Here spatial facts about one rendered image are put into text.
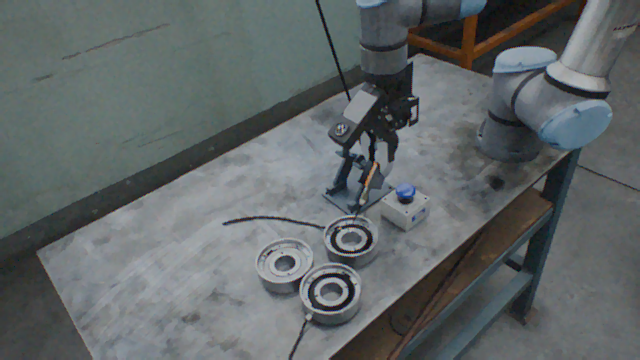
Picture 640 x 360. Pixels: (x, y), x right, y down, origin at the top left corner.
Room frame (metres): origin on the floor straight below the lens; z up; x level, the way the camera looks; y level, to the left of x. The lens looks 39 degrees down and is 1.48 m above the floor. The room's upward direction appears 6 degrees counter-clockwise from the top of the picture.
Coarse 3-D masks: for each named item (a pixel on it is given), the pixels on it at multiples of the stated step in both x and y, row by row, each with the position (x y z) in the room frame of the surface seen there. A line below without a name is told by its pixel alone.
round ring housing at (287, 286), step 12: (276, 240) 0.62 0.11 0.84; (288, 240) 0.62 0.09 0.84; (300, 240) 0.61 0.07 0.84; (264, 252) 0.60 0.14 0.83; (288, 252) 0.59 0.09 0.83; (312, 252) 0.58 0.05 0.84; (276, 264) 0.58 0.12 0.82; (288, 264) 0.59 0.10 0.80; (300, 264) 0.56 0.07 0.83; (312, 264) 0.56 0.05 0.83; (264, 276) 0.54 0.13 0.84; (300, 276) 0.53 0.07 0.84; (276, 288) 0.52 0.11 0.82; (288, 288) 0.52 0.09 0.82
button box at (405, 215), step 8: (392, 192) 0.71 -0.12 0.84; (416, 192) 0.71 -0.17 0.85; (384, 200) 0.69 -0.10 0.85; (392, 200) 0.69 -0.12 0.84; (400, 200) 0.68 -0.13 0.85; (408, 200) 0.68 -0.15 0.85; (416, 200) 0.68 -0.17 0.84; (424, 200) 0.68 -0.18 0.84; (384, 208) 0.69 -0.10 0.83; (392, 208) 0.67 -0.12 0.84; (400, 208) 0.66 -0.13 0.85; (408, 208) 0.66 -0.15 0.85; (416, 208) 0.66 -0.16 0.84; (424, 208) 0.67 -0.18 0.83; (384, 216) 0.69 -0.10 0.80; (392, 216) 0.67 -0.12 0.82; (400, 216) 0.65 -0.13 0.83; (408, 216) 0.64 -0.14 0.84; (416, 216) 0.66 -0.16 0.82; (424, 216) 0.67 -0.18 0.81; (400, 224) 0.65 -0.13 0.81; (408, 224) 0.64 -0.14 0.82; (416, 224) 0.66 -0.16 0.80
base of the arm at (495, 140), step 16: (480, 128) 0.92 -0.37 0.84; (496, 128) 0.86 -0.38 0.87; (512, 128) 0.84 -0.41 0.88; (528, 128) 0.84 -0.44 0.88; (480, 144) 0.88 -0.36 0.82; (496, 144) 0.85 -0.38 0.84; (512, 144) 0.83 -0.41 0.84; (528, 144) 0.83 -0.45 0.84; (512, 160) 0.82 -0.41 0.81; (528, 160) 0.82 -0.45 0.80
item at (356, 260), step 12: (348, 216) 0.66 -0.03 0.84; (360, 216) 0.66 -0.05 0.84; (372, 228) 0.63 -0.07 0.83; (324, 240) 0.60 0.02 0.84; (336, 240) 0.61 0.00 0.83; (348, 240) 0.63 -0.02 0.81; (360, 240) 0.62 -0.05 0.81; (336, 252) 0.57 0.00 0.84; (372, 252) 0.57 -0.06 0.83; (348, 264) 0.56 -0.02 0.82; (360, 264) 0.57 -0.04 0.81
